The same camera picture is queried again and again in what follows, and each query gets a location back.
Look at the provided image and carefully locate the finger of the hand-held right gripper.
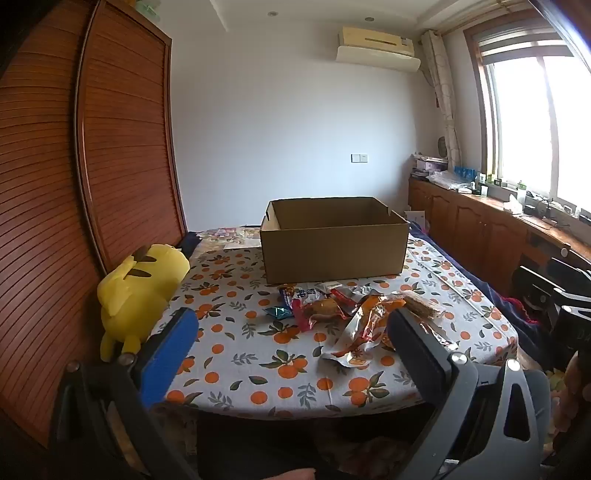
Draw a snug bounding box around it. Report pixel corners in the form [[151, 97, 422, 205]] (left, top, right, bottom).
[[512, 264, 591, 324], [547, 247, 591, 289]]

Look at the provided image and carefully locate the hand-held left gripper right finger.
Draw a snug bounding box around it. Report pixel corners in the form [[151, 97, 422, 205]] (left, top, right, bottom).
[[387, 307, 540, 480]]

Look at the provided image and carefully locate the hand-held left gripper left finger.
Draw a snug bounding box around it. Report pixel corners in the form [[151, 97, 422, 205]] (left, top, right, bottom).
[[48, 307, 200, 480]]

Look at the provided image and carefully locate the silver foil wrapper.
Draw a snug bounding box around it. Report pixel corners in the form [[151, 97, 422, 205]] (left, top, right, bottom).
[[416, 318, 460, 354]]

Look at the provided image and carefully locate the orange silver snack bag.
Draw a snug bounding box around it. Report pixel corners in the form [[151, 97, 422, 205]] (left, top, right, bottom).
[[321, 295, 407, 368]]

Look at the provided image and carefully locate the orange snack packet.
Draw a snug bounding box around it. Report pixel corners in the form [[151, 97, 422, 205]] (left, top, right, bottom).
[[305, 298, 352, 324]]

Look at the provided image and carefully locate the brown cardboard box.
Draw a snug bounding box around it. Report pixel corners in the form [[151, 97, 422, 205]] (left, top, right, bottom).
[[259, 196, 411, 285]]

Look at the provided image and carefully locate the blue red snack packet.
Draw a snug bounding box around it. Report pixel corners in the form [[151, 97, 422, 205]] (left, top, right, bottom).
[[278, 284, 324, 333]]

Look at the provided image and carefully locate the person's right hand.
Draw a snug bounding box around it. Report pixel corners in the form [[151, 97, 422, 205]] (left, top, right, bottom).
[[566, 351, 591, 395]]

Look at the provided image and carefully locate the dark blue blanket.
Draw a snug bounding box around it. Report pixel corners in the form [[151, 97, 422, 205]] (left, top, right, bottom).
[[409, 220, 552, 344]]

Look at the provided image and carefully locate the yellow plush toy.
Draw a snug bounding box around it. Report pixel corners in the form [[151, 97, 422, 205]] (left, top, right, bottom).
[[97, 244, 191, 363]]

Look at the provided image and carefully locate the orange fruit print cloth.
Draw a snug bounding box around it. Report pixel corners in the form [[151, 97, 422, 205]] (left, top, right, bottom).
[[152, 233, 520, 421]]

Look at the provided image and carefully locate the wooden low cabinet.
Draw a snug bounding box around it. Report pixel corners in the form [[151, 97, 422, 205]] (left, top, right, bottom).
[[409, 178, 591, 296]]

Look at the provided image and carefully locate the dark blue pillow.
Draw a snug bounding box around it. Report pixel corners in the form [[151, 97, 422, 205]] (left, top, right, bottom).
[[178, 232, 201, 259]]

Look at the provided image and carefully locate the floral quilt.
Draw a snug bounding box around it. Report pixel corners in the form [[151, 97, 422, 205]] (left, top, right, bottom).
[[198, 226, 264, 250]]

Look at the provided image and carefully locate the clear plastic bag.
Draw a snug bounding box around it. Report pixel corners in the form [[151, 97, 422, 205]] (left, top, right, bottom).
[[427, 170, 472, 190]]

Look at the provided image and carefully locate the wooden framed window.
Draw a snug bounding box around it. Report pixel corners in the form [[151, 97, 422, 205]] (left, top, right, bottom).
[[464, 14, 591, 213]]

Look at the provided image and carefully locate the wooden slatted wardrobe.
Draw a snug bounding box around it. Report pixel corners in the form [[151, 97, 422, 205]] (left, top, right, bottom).
[[0, 0, 189, 448]]

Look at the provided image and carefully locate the patterned beige curtain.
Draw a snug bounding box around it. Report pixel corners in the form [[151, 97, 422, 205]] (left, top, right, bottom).
[[422, 30, 461, 167]]

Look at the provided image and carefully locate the wall air conditioner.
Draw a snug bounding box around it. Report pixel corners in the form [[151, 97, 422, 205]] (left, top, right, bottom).
[[335, 26, 422, 72]]

